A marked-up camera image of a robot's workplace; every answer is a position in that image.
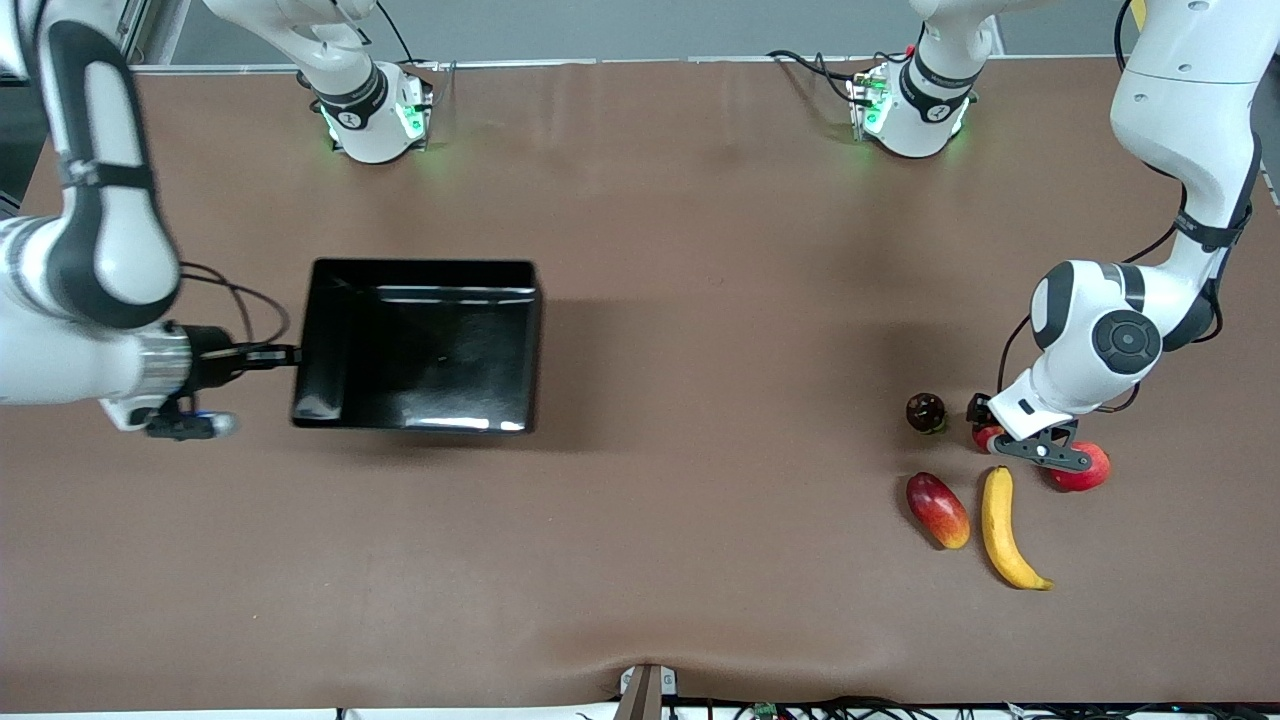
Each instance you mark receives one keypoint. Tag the yellow post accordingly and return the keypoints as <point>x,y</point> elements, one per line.
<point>1138,12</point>

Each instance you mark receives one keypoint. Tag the metal table clamp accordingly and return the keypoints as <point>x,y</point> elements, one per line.
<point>645,695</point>

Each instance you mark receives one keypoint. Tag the dark purple mangosteen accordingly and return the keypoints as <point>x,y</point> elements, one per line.
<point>925,410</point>

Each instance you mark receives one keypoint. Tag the red yellow mango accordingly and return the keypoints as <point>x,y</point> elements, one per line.
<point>937,510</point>

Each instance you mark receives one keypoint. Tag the small red yellow apple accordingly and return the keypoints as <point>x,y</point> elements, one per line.
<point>985,438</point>

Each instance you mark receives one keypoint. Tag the aluminium frame profile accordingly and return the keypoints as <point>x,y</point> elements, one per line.
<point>150,30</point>

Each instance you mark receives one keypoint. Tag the large red apple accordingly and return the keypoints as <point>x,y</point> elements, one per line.
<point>1088,474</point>

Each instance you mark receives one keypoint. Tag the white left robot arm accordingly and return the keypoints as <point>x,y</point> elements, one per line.
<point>1190,100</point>

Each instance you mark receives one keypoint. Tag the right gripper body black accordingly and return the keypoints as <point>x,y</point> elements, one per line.
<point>211,355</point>

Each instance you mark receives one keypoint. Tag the leatherette table mat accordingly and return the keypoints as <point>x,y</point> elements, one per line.
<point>700,550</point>

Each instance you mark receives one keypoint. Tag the black plastic box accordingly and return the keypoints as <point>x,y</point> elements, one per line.
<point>420,350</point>

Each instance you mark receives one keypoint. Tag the yellow banana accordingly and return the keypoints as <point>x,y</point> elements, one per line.
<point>995,520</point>

